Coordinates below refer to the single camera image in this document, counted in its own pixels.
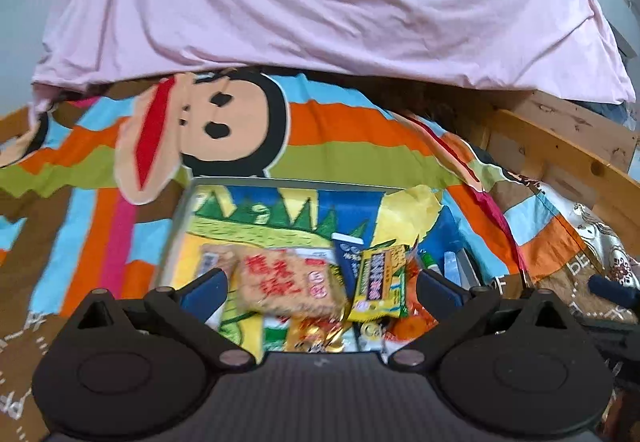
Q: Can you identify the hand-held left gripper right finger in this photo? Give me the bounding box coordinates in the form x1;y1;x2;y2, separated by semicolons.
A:
389;268;588;370

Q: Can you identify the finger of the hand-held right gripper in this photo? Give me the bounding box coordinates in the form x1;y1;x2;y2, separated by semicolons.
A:
587;273;640;309

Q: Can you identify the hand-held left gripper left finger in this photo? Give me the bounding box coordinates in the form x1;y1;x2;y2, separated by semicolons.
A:
62;267;256;370

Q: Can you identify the orange snack packet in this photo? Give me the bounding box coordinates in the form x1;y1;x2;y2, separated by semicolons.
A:
385;257;451;353

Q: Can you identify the clear nut bar packet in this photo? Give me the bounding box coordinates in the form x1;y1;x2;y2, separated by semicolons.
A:
199;245;238;283

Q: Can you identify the yellow snack packet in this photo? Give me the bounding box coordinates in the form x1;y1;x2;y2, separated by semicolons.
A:
346;245;408;323

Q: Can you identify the metal tray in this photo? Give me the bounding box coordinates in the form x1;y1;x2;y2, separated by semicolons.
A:
155;177;488;358

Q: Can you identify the red print rice cracker packet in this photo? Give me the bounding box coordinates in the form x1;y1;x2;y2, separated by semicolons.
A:
232;249;347;318

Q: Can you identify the blue white powder sachet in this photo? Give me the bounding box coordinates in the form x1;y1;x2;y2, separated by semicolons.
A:
331;231;388;355

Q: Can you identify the gold snack packet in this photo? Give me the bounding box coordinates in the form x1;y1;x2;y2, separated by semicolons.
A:
285;315;351;354

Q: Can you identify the silver patterned cloth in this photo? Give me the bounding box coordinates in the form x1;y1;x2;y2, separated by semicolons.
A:
570;199;640;283

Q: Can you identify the dinosaur drawing paper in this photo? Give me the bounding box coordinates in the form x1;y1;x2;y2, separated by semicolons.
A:
185;185;451;358

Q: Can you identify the brown printed cartoon blanket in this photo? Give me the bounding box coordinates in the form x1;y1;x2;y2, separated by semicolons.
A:
0;67;640;442

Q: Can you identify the wooden bed frame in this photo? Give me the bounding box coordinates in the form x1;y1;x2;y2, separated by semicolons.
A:
470;90;640;203

